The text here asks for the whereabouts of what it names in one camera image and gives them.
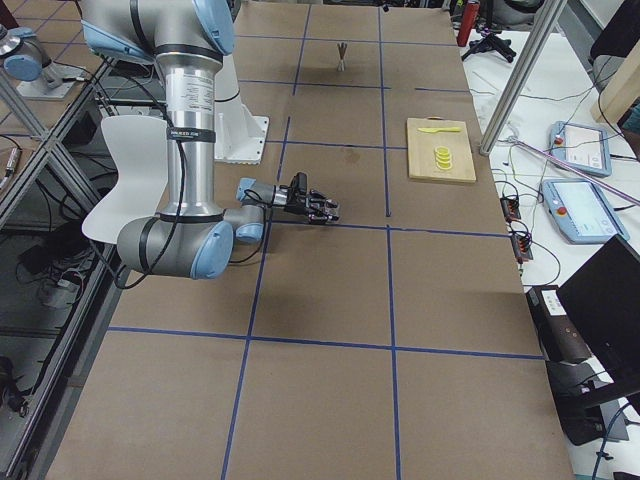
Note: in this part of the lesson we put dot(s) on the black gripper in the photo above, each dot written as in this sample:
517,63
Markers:
297,204

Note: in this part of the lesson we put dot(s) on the steel double jigger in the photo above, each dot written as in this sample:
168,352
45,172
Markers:
342,48

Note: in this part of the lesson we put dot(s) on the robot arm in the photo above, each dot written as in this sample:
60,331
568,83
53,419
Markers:
189,42

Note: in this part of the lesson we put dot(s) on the bamboo cutting board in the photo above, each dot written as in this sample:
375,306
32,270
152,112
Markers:
421,154

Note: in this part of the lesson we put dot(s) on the yellow plastic knife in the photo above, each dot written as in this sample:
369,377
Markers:
433,130

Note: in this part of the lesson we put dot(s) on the long metal rod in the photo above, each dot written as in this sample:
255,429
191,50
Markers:
568,167

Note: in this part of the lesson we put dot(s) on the red cylinder bottle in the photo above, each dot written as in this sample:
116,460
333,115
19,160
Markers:
468,20

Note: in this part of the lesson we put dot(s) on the blue teach pendant near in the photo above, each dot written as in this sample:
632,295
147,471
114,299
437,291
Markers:
581,211

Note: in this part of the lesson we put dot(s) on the blue teach pendant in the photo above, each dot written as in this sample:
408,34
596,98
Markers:
584,147
581,211

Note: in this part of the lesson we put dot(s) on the blue teach pendant far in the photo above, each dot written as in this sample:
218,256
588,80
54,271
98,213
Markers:
584,147

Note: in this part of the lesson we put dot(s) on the black computer monitor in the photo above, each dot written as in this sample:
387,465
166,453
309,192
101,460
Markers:
602,300

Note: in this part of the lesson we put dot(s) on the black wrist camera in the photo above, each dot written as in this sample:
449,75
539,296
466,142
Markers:
298,185

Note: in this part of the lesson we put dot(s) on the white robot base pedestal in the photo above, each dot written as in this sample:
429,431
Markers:
240,136

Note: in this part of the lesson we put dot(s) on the aluminium frame post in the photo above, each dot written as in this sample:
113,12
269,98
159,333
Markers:
536,40

